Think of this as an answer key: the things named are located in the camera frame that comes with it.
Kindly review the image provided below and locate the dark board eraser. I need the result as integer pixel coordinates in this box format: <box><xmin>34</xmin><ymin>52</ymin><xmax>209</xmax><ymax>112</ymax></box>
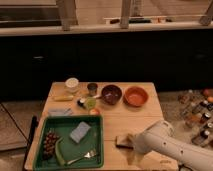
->
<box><xmin>116</xmin><ymin>134</ymin><xmax>133</xmax><ymax>149</ymax></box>

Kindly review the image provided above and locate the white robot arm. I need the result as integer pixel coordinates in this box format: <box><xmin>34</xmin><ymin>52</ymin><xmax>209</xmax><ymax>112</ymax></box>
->
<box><xmin>133</xmin><ymin>120</ymin><xmax>213</xmax><ymax>171</ymax></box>

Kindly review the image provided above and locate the dark purple bowl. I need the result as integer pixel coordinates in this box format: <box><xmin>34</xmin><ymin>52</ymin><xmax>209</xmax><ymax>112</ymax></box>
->
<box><xmin>101</xmin><ymin>85</ymin><xmax>122</xmax><ymax>105</ymax></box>

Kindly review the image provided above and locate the red orange bowl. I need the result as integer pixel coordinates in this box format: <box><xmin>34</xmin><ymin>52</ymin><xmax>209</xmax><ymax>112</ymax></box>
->
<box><xmin>123</xmin><ymin>86</ymin><xmax>149</xmax><ymax>107</ymax></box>

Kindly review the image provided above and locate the dark metal cup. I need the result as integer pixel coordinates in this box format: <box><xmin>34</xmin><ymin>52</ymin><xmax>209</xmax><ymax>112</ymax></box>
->
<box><xmin>87</xmin><ymin>82</ymin><xmax>98</xmax><ymax>96</ymax></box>

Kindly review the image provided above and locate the green round fruit toy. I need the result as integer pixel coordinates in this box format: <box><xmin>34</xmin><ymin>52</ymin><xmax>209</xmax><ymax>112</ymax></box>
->
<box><xmin>84</xmin><ymin>98</ymin><xmax>96</xmax><ymax>110</ymax></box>

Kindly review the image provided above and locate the small orange fruit toy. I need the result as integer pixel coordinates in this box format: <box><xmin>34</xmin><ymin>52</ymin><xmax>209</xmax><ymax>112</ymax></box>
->
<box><xmin>89</xmin><ymin>108</ymin><xmax>100</xmax><ymax>115</ymax></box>

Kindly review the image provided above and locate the small black white object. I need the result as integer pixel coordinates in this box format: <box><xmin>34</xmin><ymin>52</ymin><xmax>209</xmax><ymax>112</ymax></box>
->
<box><xmin>77</xmin><ymin>98</ymin><xmax>85</xmax><ymax>107</ymax></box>

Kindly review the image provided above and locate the white cup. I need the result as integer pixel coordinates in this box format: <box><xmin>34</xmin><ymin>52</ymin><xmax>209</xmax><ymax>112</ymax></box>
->
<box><xmin>65</xmin><ymin>78</ymin><xmax>79</xmax><ymax>93</ymax></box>

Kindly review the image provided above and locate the blue sponge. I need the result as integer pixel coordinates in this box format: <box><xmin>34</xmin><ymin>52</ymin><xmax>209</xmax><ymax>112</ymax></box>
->
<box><xmin>70</xmin><ymin>122</ymin><xmax>91</xmax><ymax>143</ymax></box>

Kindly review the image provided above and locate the folded grey cloth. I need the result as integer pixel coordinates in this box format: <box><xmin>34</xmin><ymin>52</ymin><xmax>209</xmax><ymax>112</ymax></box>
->
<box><xmin>48</xmin><ymin>108</ymin><xmax>73</xmax><ymax>116</ymax></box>

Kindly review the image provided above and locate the metal fork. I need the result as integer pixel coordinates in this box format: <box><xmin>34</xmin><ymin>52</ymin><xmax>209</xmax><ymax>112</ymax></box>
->
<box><xmin>67</xmin><ymin>150</ymin><xmax>97</xmax><ymax>165</ymax></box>

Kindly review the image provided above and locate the green plastic tray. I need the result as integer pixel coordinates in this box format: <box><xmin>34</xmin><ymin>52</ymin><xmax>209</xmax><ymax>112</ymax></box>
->
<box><xmin>33</xmin><ymin>115</ymin><xmax>104</xmax><ymax>171</ymax></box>

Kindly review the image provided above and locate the bunch of dark grapes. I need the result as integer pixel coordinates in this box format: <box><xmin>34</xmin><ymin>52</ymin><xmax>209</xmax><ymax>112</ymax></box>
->
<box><xmin>43</xmin><ymin>131</ymin><xmax>59</xmax><ymax>160</ymax></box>

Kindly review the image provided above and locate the green banana toy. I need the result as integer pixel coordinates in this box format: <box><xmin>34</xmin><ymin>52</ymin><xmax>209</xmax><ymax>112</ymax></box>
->
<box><xmin>55</xmin><ymin>138</ymin><xmax>66</xmax><ymax>166</ymax></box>

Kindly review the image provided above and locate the spice bottle rack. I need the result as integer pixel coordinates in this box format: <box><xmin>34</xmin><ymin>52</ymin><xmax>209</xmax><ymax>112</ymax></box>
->
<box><xmin>178</xmin><ymin>90</ymin><xmax>213</xmax><ymax>146</ymax></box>

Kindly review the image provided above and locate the black floor cable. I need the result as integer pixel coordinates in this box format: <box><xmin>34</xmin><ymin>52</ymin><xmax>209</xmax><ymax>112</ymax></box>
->
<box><xmin>177</xmin><ymin>164</ymin><xmax>188</xmax><ymax>171</ymax></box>

